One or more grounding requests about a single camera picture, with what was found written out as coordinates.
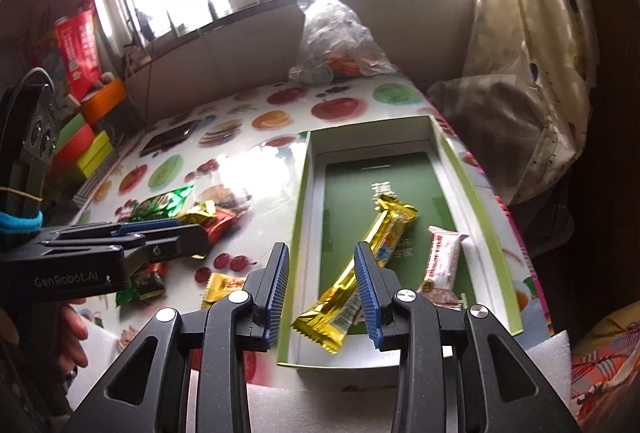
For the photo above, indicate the clear plastic bag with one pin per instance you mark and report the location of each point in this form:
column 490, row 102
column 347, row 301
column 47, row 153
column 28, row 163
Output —
column 330, row 28

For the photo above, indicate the long gold snack bar packet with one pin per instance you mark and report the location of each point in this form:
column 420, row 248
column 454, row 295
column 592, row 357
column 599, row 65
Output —
column 385, row 233

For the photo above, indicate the red paper bag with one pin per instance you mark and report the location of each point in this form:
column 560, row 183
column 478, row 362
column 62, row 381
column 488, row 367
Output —
column 77, row 53

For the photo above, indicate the fruit print tablecloth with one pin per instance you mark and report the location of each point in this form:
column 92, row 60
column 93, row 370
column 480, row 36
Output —
column 250, row 163

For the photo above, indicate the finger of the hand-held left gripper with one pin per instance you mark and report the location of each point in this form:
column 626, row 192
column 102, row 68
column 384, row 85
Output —
column 140, row 228
column 175, row 245

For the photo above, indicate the green cardboard box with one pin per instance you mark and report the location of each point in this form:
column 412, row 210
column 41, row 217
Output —
column 350, row 193

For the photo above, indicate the dark green candy wrapper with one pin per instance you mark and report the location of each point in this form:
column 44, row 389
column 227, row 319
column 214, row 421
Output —
column 147, row 283

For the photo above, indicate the black white striped box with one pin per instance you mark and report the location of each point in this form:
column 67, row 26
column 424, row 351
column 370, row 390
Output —
column 97, row 183

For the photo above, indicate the person's left hand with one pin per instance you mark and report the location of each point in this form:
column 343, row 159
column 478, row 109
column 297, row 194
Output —
column 75, row 330

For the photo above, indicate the brown wooden cabinet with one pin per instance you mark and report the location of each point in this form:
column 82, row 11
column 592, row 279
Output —
column 615, row 113

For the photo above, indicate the white foam sheet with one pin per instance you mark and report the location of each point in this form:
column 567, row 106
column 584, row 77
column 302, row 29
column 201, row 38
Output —
column 545, row 363

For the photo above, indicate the pink white snack packet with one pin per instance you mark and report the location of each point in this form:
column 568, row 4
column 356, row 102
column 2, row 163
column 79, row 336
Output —
column 442, row 263

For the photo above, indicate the cream patterned curtain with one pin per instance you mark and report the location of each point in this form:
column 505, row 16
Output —
column 525, row 38

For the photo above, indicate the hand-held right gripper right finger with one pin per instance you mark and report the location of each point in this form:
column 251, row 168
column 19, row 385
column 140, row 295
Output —
column 367, row 293

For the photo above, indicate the orange box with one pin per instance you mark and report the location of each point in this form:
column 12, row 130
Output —
column 102, row 100

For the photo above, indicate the red gold snack packet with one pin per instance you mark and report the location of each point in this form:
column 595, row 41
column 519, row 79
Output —
column 215, row 220

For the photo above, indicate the printed blanket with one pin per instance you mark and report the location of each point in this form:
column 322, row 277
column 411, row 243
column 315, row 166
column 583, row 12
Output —
column 600, row 363

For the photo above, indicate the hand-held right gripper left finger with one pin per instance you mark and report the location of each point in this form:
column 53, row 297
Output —
column 278, row 293

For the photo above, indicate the black smartphone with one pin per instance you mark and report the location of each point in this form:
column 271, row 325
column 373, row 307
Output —
column 167, row 139

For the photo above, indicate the orange tangerines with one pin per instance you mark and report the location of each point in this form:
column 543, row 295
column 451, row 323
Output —
column 345, row 64

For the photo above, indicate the green chocolate biscuit packet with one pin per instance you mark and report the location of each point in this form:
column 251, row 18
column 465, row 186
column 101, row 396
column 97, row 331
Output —
column 160, row 205

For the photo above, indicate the yellow-green box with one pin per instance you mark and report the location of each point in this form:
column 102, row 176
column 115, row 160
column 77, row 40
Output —
column 97, row 153

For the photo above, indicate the yellow candy packet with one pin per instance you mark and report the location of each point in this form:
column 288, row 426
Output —
column 222, row 285

